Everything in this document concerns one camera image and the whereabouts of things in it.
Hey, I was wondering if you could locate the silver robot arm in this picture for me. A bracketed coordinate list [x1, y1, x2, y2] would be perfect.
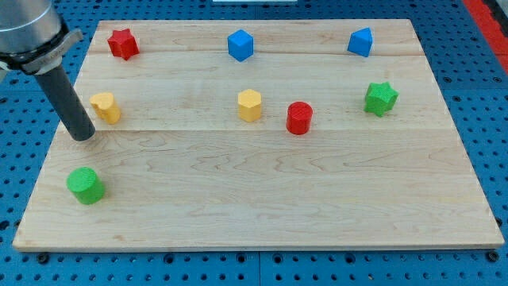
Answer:
[1, 0, 83, 75]

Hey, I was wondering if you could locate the yellow hexagon block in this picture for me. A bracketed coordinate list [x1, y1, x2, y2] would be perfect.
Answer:
[237, 89, 262, 122]

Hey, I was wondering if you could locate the wooden board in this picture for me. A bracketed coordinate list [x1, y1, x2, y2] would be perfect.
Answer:
[13, 19, 504, 253]

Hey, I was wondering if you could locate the red cylinder block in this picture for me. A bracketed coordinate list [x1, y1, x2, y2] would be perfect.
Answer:
[286, 102, 314, 135]

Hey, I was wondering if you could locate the blue cube block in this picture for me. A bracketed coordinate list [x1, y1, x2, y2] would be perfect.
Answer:
[227, 29, 254, 62]

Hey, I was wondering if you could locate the green star block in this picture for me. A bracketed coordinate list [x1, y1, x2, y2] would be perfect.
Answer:
[364, 82, 399, 117]

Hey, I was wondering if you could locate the blue pentagon block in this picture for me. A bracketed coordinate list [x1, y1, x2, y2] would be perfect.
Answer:
[347, 27, 373, 57]

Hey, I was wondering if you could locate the yellow heart block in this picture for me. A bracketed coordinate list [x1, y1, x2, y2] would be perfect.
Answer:
[89, 92, 121, 125]

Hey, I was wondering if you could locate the red star block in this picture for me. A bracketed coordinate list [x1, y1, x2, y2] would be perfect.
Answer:
[107, 29, 140, 60]

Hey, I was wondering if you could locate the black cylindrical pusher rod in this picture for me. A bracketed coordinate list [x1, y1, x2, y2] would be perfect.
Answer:
[35, 65, 95, 141]

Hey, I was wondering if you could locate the green cylinder block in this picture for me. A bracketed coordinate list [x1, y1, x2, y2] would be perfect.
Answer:
[66, 167, 105, 205]

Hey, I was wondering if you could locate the red tape strip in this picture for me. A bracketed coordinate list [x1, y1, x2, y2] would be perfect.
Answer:
[463, 0, 507, 72]

